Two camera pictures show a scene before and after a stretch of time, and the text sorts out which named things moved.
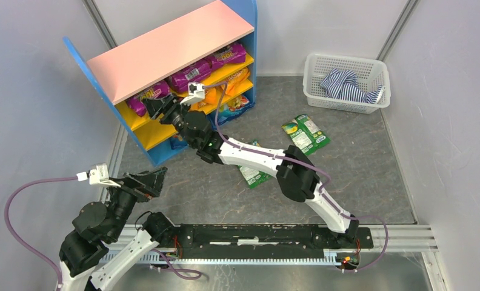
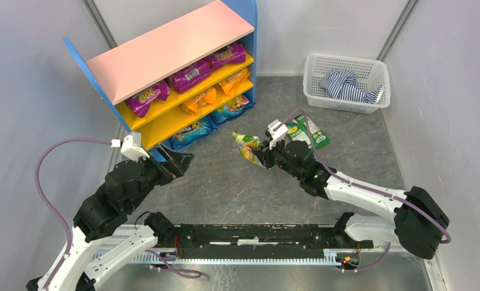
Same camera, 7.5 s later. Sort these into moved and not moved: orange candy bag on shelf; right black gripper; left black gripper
Moved: left black gripper; right black gripper
Not moved: orange candy bag on shelf
